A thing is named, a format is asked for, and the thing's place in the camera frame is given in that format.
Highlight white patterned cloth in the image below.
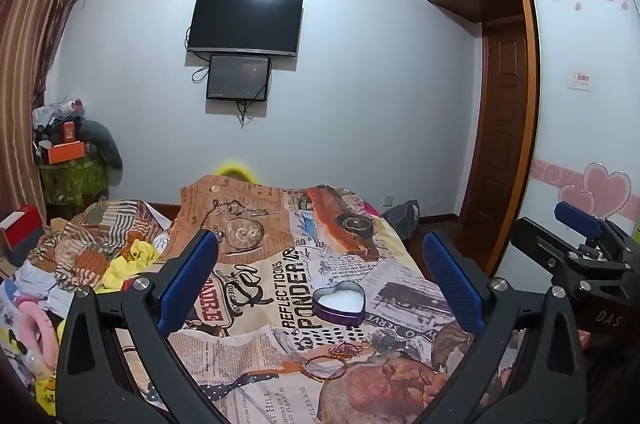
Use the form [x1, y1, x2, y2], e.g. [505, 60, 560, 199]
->
[32, 99, 87, 131]

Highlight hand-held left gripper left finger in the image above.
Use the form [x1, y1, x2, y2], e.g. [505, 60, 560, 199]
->
[56, 228, 221, 424]

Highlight newspaper printed blanket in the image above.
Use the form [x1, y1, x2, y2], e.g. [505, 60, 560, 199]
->
[165, 174, 521, 424]

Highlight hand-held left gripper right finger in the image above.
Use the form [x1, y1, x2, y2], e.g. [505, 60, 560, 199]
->
[422, 230, 583, 424]

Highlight dark backpack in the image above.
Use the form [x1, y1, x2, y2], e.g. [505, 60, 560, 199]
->
[382, 199, 421, 246]

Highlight brown wooden door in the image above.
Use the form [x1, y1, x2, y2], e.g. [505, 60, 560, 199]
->
[459, 22, 532, 276]

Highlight pink wire earrings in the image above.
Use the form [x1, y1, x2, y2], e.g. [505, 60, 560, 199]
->
[330, 340, 359, 361]

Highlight yellow cloth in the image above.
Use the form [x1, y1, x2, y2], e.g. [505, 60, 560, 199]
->
[97, 238, 162, 293]

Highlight pink plush ring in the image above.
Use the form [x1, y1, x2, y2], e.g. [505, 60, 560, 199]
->
[14, 297, 59, 376]

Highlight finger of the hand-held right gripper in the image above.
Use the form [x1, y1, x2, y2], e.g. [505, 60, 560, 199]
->
[509, 217, 596, 290]
[553, 201, 632, 255]

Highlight yellow plastic stool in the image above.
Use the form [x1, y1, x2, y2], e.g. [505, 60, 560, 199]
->
[215, 161, 259, 183]

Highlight striped brown curtain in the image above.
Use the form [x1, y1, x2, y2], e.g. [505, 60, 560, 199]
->
[0, 0, 101, 225]

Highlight red box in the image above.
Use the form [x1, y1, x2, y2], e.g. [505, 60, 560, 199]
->
[0, 205, 47, 251]

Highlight heart printed sliding door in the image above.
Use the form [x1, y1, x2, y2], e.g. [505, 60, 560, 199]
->
[520, 0, 640, 277]

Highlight striped patchwork quilt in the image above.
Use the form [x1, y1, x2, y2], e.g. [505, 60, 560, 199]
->
[32, 198, 174, 291]

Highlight long orange box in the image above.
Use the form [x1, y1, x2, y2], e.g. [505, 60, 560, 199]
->
[40, 141, 85, 165]

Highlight heart-shaped purple tin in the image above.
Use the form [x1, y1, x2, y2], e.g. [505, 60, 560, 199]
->
[312, 281, 367, 324]

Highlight white label sticker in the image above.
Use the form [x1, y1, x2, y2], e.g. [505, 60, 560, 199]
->
[567, 68, 594, 92]

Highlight black wall television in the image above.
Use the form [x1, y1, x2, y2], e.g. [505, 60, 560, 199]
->
[186, 0, 304, 58]

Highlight orange beaded bracelet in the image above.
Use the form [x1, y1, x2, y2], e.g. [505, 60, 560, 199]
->
[303, 350, 348, 383]

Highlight small black wall monitor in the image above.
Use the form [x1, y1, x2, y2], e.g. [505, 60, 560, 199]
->
[206, 54, 272, 102]

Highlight green patterned cover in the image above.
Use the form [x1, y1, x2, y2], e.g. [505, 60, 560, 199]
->
[40, 154, 109, 206]

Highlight white crumpled cloth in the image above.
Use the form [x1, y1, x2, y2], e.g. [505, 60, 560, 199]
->
[14, 261, 77, 321]

